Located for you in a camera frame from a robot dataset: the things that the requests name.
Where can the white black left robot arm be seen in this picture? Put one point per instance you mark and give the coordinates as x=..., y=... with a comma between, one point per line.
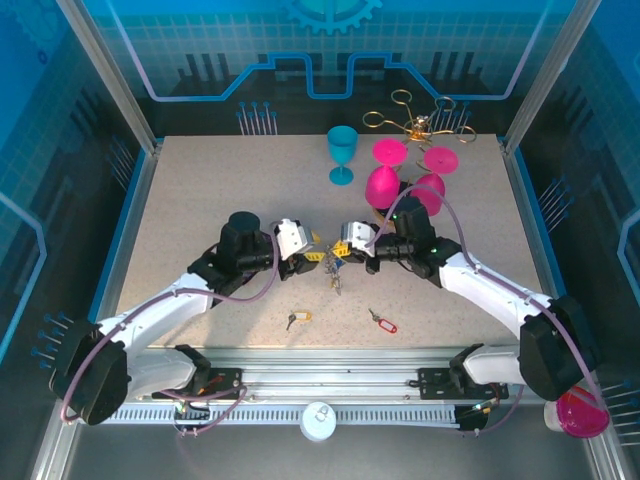
x=150, y=315

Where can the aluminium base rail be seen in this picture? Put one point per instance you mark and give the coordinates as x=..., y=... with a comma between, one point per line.
x=325, y=375

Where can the teal plastic goblet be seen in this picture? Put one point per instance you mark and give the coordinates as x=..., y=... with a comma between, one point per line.
x=342, y=142

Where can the key with red tag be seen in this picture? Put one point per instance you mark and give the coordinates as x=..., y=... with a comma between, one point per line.
x=387, y=325

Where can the white plastic cup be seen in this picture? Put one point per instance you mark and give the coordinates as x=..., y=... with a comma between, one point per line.
x=551, y=417

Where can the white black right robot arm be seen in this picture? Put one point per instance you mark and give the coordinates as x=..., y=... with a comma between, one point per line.
x=490, y=290

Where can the aluminium side rail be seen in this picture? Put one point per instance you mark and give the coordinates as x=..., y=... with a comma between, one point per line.
x=132, y=220
x=529, y=220

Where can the white round can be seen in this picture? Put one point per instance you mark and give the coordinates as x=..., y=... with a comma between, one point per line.
x=317, y=425

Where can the aluminium frame post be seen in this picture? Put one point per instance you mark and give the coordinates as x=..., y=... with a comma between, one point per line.
x=545, y=75
x=107, y=75

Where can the pink translucent plastic cup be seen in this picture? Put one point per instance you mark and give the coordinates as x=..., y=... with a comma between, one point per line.
x=582, y=417

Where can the pink plastic goblet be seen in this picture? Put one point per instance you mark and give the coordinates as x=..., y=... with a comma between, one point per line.
x=382, y=187
x=434, y=186

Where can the key with yellow tag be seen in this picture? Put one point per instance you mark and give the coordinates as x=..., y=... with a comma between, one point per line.
x=301, y=316

